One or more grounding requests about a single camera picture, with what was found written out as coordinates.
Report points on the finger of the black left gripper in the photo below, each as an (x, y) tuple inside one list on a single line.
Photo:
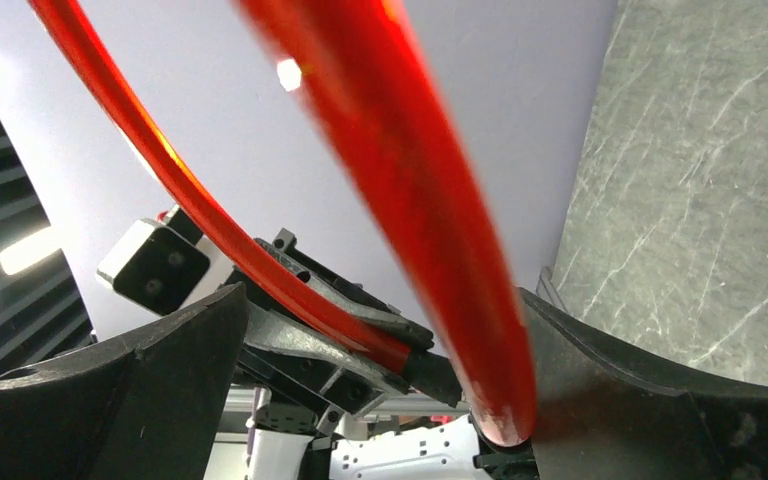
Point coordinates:
[(348, 296), (310, 369)]

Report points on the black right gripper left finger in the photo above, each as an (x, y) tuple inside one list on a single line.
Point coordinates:
[(145, 404)]

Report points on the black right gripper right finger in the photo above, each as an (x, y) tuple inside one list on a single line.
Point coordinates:
[(610, 410)]

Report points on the red cable bike lock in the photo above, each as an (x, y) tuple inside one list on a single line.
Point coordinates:
[(369, 92)]

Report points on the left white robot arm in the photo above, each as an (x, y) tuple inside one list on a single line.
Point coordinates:
[(322, 412)]

